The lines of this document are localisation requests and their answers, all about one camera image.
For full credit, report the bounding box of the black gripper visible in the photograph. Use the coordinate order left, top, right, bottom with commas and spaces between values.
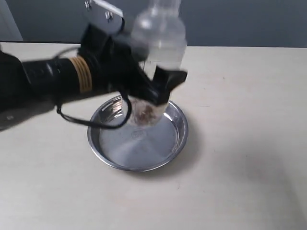
78, 24, 188, 105

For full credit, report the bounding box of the clear plastic shaker bottle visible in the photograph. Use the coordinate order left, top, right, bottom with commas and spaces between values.
128, 0, 187, 127

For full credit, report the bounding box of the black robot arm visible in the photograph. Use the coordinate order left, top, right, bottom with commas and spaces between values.
0, 24, 187, 130

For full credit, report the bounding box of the round stainless steel plate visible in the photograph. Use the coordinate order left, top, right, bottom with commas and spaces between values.
87, 101, 189, 172

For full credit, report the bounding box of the silver camera mount bracket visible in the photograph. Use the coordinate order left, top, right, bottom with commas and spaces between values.
84, 0, 124, 34

